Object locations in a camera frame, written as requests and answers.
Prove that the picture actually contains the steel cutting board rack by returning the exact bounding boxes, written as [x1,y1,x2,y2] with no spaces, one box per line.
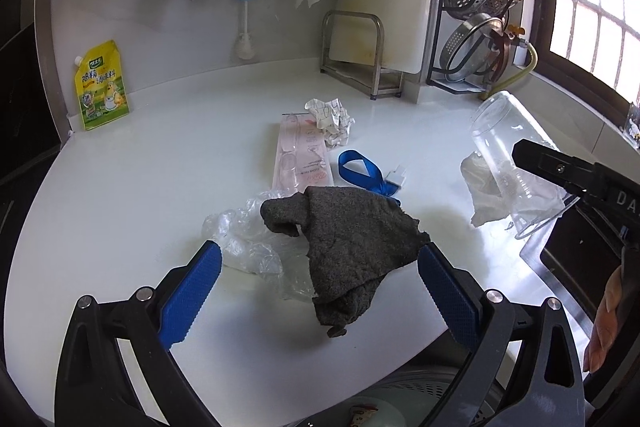
[319,10,405,101]

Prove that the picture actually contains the person's right hand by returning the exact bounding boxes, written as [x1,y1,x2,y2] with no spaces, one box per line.
[582,267,623,374]

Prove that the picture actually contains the clear plastic bag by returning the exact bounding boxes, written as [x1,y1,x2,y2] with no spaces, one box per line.
[202,191,316,303]

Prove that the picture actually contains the dark grey cloth rag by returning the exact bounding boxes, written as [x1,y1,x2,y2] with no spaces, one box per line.
[260,186,431,338]

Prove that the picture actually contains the yellow gas hose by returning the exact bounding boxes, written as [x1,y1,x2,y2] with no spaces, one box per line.
[479,26,540,102]

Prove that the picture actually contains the blue ribbon strap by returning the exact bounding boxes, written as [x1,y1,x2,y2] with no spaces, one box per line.
[337,148,407,198]

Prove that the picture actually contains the blue white bottle brush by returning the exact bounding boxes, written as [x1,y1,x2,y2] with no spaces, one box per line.
[235,0,255,61]

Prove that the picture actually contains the crumpled white paper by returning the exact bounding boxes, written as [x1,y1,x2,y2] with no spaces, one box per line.
[305,98,355,148]

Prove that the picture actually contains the red white snack wrapper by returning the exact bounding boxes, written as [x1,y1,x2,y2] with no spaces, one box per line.
[348,403,378,427]

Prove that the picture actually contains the steel pot lid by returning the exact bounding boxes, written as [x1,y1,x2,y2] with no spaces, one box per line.
[439,13,504,82]

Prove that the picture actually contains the yellow green seasoning pouch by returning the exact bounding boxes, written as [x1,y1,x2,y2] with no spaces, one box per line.
[74,40,130,131]

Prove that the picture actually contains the window with grille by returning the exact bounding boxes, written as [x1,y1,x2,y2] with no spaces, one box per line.
[533,0,639,127]

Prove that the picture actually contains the pink plastic package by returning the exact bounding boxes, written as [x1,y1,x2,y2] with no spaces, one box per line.
[271,113,333,195]

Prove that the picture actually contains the clear plastic cup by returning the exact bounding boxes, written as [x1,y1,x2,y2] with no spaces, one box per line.
[460,91,578,239]

